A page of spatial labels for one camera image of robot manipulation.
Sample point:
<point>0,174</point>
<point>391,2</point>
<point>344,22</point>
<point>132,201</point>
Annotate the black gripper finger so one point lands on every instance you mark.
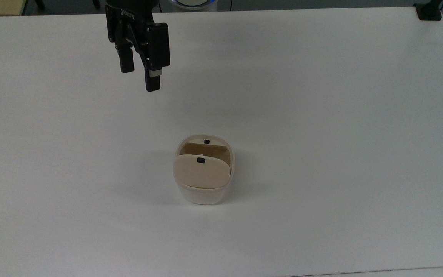
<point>126,57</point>
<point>158,46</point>

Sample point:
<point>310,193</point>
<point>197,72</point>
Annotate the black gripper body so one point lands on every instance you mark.
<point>129,15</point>

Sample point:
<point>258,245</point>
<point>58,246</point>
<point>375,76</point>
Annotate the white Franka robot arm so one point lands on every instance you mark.
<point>190,3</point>

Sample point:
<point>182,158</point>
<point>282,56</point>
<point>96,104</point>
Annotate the beige trash bin lid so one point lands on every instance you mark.
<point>202,173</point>

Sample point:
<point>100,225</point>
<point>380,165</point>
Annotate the beige trash bin body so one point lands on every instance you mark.
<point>202,196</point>

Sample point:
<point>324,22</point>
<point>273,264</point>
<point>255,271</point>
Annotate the black furniture leg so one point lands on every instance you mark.
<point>96,4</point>
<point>40,4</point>

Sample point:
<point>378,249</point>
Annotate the black corner clamp mount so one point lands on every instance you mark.
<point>429,10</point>

